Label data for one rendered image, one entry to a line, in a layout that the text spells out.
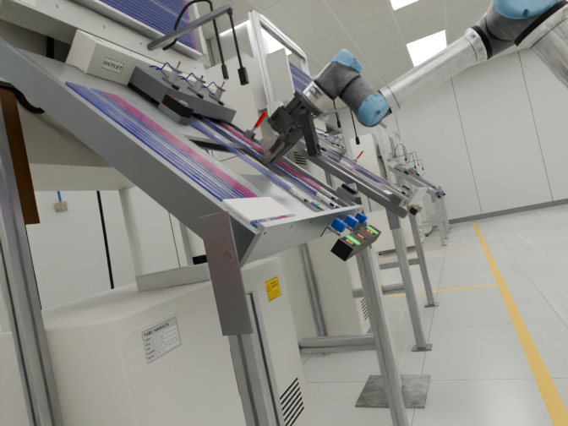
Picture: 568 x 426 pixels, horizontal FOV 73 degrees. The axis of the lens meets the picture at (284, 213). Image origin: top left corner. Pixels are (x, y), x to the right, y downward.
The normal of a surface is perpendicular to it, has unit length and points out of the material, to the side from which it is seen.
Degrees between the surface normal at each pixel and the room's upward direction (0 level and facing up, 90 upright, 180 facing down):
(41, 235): 90
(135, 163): 90
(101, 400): 90
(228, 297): 90
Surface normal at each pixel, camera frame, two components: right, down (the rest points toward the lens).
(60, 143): 0.89, -0.20
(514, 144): -0.41, 0.06
